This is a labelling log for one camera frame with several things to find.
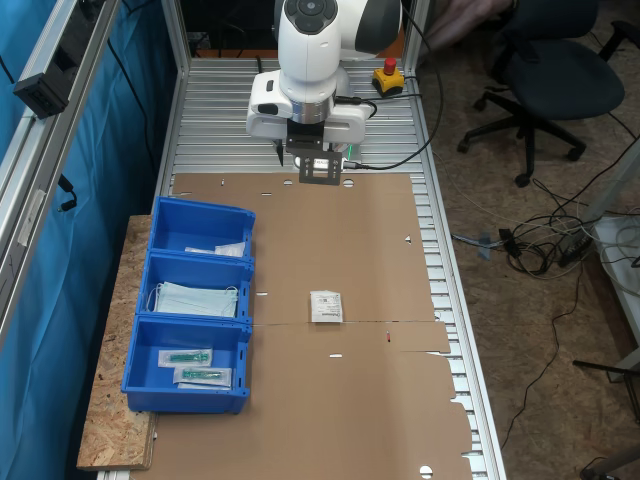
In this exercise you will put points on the white printed packet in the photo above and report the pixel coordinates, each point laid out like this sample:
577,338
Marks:
326,306

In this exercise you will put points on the yellow red emergency stop button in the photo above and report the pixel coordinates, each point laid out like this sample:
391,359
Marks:
387,82

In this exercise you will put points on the brown cardboard sheet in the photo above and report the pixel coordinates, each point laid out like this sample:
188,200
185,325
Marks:
325,415
325,235

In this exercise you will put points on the blue bin with clear packets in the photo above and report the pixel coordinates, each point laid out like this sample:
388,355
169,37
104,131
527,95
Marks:
200,225

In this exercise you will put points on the crinkled clear bag packet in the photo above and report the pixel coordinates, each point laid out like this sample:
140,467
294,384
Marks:
231,250

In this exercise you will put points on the flat clear bag packet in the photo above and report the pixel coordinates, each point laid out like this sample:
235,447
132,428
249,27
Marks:
200,249

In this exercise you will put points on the blue bin with face masks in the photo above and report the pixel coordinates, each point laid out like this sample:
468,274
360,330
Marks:
200,270

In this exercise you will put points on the light face mask stack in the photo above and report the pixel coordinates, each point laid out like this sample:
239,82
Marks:
195,300

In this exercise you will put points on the blue tape strip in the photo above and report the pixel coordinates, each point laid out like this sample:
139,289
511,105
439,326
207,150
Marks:
485,247

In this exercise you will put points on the black power adapter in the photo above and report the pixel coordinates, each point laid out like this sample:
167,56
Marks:
510,245

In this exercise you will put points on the black office chair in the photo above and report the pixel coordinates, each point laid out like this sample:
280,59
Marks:
560,80

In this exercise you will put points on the green item clear packet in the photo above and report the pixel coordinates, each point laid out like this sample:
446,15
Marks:
185,358
202,377

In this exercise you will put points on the blue bin with green packets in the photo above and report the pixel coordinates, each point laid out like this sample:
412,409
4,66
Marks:
150,350

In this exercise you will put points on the power socket strip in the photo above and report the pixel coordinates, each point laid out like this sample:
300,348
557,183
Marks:
45,90

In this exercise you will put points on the aluminium cross beam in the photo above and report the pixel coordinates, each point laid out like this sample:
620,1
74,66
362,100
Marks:
30,150

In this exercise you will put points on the black floor power strip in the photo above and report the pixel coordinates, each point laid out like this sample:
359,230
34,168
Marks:
575,250

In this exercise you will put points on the black chair base part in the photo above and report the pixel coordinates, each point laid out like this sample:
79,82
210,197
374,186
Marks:
620,37

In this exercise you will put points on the chipboard wood panel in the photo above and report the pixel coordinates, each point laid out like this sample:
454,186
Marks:
115,400

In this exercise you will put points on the black stand foot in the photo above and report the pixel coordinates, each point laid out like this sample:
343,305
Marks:
605,369

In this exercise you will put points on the black floor object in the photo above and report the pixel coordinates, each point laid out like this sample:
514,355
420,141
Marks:
597,470

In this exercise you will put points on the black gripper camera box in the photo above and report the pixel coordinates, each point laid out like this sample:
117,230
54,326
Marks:
320,175

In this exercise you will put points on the aluminium frame post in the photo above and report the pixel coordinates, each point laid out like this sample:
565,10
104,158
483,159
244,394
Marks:
415,30
175,30

